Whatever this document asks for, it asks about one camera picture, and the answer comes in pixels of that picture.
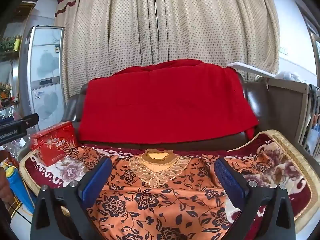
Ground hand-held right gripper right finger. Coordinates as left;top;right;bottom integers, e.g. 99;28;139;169
214;157;297;240

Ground floral plush blanket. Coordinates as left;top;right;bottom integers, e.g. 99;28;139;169
19;129;320;240

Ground white board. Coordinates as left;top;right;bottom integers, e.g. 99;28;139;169
227;62;277;78

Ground beige dotted curtain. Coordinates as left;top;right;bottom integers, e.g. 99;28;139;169
54;0;280;103

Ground white plastic bag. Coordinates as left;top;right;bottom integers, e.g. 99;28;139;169
275;70;303;83

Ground orange artificial flowers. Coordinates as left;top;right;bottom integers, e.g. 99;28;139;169
0;81;13;103

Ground orange floral shirt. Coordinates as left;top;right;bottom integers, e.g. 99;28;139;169
66;145;295;240

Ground window frame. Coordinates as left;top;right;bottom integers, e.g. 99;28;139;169
301;5;320;63

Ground white standing air conditioner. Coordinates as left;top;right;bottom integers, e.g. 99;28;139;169
19;26;66;130

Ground blue bottle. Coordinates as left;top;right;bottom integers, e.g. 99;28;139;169
6;167;34;213

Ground red cloth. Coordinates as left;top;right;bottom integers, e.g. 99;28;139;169
78;59;259;145

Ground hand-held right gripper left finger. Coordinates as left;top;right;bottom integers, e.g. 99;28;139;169
30;157;113;240

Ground red gift box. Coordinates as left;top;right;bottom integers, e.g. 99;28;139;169
30;121;78;167

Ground green plant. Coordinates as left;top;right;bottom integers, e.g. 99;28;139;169
0;37;15;52

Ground person's left hand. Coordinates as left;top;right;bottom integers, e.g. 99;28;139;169
0;150;11;200

